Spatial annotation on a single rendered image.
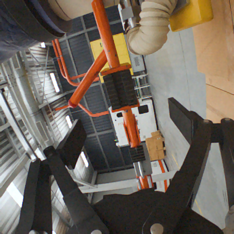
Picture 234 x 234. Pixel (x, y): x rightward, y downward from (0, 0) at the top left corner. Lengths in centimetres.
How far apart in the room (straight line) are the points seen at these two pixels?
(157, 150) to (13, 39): 725
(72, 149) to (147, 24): 17
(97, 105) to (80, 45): 477
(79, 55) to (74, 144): 1109
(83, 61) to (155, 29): 1096
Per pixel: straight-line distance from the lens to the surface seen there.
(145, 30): 20
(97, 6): 29
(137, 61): 757
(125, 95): 27
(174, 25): 25
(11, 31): 31
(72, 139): 17
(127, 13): 29
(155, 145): 714
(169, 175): 334
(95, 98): 1116
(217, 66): 47
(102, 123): 1172
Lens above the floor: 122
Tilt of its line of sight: 7 degrees up
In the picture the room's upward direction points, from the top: 103 degrees counter-clockwise
